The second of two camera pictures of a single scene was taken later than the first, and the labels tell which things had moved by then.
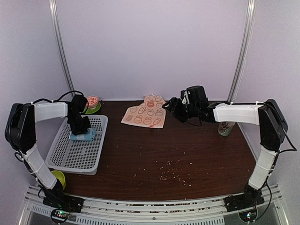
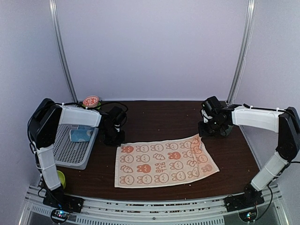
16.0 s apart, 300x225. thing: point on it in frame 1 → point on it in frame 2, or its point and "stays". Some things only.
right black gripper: [176, 101] → [203, 132]
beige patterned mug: [225, 128] stays
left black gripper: [87, 125] → [120, 140]
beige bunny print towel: [151, 113] → [143, 163]
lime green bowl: [60, 176] stays
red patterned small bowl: [93, 101] stays
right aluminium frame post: [243, 48] stays
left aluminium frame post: [56, 18] stays
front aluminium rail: [193, 210] stays
